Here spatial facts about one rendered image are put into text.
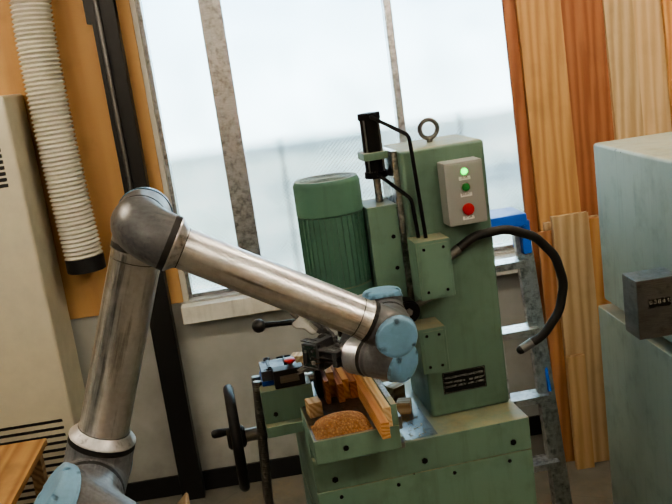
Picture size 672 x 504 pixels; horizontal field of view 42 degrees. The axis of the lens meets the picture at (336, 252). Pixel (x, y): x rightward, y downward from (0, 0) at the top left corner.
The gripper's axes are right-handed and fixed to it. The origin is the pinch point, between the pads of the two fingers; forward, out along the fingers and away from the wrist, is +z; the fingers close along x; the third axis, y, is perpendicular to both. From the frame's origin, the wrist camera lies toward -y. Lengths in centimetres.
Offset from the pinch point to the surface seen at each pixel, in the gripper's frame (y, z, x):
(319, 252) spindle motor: -10.8, -1.5, -20.7
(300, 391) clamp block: -1.4, 1.6, 14.5
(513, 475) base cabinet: -33, -41, 42
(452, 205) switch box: -29, -31, -30
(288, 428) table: 3.3, 2.9, 23.2
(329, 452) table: 11.1, -17.9, 21.9
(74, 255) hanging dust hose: -35, 149, -4
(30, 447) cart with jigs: 2, 141, 60
